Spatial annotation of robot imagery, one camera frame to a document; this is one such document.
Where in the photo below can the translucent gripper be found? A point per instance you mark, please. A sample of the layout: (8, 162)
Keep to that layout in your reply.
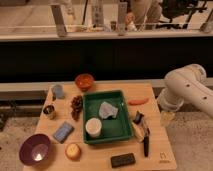
(166, 118)

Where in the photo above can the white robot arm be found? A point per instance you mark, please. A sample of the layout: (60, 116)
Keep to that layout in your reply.
(184, 84)

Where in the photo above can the white paper cup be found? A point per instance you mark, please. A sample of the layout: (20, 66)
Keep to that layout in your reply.
(93, 127)

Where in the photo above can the grey blue cup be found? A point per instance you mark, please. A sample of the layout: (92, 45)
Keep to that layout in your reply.
(57, 91)

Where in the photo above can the black rectangular block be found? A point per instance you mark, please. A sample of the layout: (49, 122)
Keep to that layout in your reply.
(122, 160)

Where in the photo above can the green plastic tray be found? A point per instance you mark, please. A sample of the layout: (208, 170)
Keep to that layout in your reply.
(113, 129)

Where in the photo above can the crumpled grey cloth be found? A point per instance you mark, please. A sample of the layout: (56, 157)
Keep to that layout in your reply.
(107, 110)

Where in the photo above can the orange bowl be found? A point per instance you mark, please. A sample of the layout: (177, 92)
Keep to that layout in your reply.
(84, 81)

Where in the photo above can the dark grape bunch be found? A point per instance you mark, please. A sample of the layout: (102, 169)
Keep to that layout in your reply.
(77, 106)

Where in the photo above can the yellow round fruit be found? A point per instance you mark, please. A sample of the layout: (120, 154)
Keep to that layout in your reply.
(73, 151)

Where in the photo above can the blue sponge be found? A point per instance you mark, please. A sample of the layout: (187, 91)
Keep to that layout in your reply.
(63, 132)

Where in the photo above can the black office chair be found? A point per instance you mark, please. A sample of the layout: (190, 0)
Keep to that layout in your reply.
(175, 8)

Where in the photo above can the person in background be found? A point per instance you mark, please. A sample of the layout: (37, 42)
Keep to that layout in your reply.
(143, 13)

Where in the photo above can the small metal can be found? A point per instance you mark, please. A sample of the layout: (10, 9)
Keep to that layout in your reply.
(49, 112)

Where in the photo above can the purple bowl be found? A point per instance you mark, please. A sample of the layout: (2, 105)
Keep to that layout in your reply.
(34, 149)

